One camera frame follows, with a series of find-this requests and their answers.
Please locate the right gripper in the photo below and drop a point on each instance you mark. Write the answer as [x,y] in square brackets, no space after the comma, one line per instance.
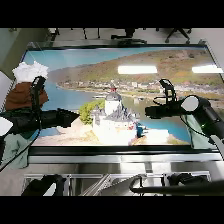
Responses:
[163,111]

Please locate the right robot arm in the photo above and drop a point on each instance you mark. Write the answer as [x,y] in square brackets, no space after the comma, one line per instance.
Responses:
[206,116]

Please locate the silver frame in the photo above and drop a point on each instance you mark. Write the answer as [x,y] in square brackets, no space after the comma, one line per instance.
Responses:
[113,181]

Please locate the pale green garment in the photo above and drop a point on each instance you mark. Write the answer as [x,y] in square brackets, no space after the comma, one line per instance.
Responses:
[199,135]

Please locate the white garment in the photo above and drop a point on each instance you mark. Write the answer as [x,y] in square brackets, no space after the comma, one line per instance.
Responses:
[30,71]

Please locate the black office chair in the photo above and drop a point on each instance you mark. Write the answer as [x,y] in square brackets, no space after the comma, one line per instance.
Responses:
[178,33]
[128,35]

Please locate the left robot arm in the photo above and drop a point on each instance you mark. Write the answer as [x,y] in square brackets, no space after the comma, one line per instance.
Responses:
[20,121]

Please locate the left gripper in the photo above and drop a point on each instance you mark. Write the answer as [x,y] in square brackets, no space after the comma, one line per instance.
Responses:
[53,118]

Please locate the brown garment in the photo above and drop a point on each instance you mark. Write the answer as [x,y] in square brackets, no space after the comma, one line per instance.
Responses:
[20,97]

